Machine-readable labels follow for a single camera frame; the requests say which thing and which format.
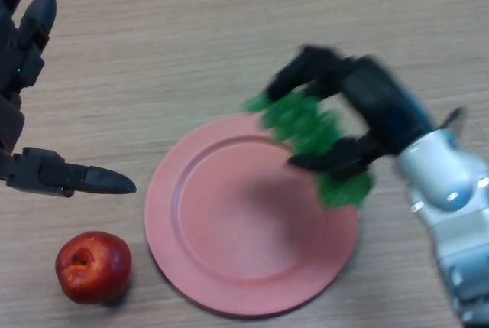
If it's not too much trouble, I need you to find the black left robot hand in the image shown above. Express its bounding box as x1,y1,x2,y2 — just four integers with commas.
0,0,138,198

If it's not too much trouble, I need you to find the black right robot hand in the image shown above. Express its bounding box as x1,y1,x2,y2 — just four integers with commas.
266,44,436,180

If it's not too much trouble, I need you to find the green grapes bunch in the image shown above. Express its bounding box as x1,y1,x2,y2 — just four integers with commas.
242,89,375,210

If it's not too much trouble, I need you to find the pink round plate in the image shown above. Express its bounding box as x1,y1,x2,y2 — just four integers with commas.
144,116,360,317

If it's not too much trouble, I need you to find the red apple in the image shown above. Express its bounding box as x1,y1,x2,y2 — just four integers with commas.
55,231,133,305

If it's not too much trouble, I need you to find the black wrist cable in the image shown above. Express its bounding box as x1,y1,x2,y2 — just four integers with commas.
439,108,468,131

